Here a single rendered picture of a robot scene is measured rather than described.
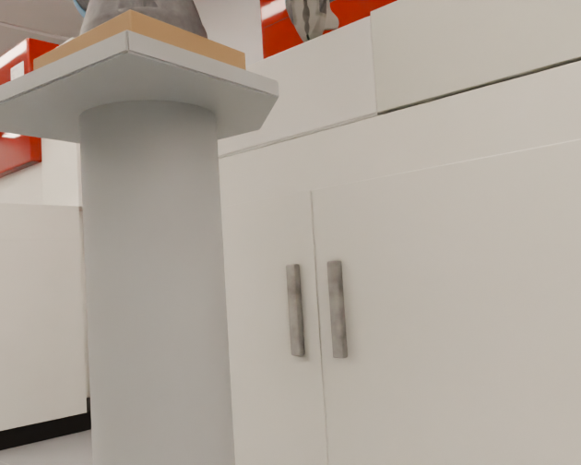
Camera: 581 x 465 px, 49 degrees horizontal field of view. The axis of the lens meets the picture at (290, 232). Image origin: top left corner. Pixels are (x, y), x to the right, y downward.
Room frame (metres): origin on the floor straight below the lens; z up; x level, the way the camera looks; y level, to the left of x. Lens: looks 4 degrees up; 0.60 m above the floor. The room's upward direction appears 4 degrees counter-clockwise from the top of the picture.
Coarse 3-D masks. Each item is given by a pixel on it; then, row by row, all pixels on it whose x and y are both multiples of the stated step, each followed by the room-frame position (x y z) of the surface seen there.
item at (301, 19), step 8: (296, 0) 1.01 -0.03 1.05; (304, 0) 1.02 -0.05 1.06; (296, 8) 1.01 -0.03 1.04; (304, 8) 1.00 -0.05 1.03; (296, 16) 1.01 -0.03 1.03; (304, 16) 1.01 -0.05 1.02; (296, 24) 1.01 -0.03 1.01; (304, 24) 1.00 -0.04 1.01; (304, 32) 1.00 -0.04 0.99; (304, 40) 1.01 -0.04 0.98
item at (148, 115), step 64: (64, 64) 0.58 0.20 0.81; (128, 64) 0.56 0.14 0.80; (192, 64) 0.59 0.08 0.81; (0, 128) 0.75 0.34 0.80; (64, 128) 0.77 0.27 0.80; (128, 128) 0.67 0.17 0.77; (192, 128) 0.70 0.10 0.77; (256, 128) 0.83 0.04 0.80; (128, 192) 0.67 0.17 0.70; (192, 192) 0.69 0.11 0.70; (128, 256) 0.67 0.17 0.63; (192, 256) 0.69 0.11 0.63; (128, 320) 0.67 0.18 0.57; (192, 320) 0.69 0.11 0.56; (128, 384) 0.67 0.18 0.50; (192, 384) 0.68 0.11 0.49; (128, 448) 0.67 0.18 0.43; (192, 448) 0.68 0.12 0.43
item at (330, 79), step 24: (360, 24) 0.88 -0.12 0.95; (312, 48) 0.94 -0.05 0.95; (336, 48) 0.91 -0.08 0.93; (360, 48) 0.88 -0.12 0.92; (264, 72) 1.02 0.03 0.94; (288, 72) 0.98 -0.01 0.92; (312, 72) 0.95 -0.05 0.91; (336, 72) 0.91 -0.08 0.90; (360, 72) 0.88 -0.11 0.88; (288, 96) 0.98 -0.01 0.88; (312, 96) 0.95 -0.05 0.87; (336, 96) 0.92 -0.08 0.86; (360, 96) 0.89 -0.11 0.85; (288, 120) 0.99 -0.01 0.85; (312, 120) 0.95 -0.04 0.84; (336, 120) 0.92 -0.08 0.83; (240, 144) 1.07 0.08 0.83
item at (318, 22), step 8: (312, 0) 0.99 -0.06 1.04; (328, 0) 1.01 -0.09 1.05; (312, 8) 0.99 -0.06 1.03; (328, 8) 1.01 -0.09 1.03; (312, 16) 0.99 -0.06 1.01; (320, 16) 0.98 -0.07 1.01; (328, 16) 1.01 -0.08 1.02; (336, 16) 1.02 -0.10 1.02; (312, 24) 0.99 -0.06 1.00; (320, 24) 0.98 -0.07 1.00; (328, 24) 1.01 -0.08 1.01; (336, 24) 1.02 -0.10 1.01; (312, 32) 0.99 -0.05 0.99; (320, 32) 0.99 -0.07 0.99
